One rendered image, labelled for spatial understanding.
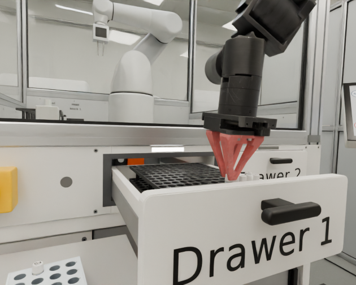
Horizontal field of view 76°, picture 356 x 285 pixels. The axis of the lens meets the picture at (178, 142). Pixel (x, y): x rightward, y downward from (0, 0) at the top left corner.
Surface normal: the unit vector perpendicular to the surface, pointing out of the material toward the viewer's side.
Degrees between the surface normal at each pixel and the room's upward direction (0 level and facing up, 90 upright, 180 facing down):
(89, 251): 0
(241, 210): 90
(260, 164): 90
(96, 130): 90
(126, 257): 0
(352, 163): 90
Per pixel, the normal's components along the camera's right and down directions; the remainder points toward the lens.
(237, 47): -0.54, 0.09
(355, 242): -0.95, 0.00
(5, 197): 0.41, 0.07
